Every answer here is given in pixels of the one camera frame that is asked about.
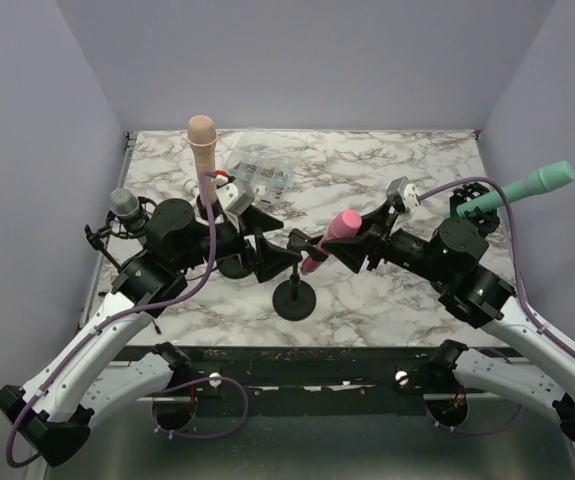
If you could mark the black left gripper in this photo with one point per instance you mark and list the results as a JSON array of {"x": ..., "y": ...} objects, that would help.
[{"x": 269, "y": 259}]

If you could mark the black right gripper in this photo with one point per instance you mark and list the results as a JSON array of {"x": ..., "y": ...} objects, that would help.
[{"x": 352, "y": 252}]

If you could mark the pink microphone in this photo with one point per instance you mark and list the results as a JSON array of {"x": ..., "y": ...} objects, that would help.
[{"x": 344, "y": 225}]

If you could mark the black desk mic stand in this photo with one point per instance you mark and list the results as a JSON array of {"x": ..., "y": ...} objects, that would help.
[
  {"x": 294, "y": 299},
  {"x": 231, "y": 267}
]

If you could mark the beige microphone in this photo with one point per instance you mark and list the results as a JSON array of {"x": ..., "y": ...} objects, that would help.
[{"x": 202, "y": 138}]

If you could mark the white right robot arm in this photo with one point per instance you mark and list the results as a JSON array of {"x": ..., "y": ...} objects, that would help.
[{"x": 473, "y": 294}]

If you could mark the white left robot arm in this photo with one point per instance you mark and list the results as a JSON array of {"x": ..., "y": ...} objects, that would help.
[{"x": 56, "y": 410}]

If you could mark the silver condenser microphone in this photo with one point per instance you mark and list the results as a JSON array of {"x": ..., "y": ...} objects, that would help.
[{"x": 128, "y": 210}]

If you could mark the teal microphone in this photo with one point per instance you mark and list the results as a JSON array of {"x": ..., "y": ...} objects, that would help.
[{"x": 542, "y": 181}]

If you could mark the clear plastic parts box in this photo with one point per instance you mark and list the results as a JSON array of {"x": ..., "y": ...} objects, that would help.
[{"x": 266, "y": 160}]

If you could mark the small white cylinder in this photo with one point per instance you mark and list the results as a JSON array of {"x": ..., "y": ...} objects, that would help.
[{"x": 191, "y": 186}]

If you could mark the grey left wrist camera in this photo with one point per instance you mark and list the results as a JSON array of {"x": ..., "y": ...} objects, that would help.
[{"x": 235, "y": 197}]

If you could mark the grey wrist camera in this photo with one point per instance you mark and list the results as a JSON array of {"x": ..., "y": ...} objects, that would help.
[
  {"x": 235, "y": 197},
  {"x": 402, "y": 195}
]

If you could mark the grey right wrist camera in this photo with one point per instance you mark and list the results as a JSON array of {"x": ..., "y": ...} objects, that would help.
[{"x": 402, "y": 195}]

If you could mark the black right shock mount stand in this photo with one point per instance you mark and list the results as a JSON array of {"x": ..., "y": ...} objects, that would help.
[{"x": 478, "y": 205}]

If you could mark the black shock mount stand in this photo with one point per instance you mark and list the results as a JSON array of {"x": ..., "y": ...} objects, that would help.
[
  {"x": 98, "y": 239},
  {"x": 478, "y": 205}
]

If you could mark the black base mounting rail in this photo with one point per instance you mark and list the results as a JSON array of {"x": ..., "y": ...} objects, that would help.
[{"x": 318, "y": 381}]

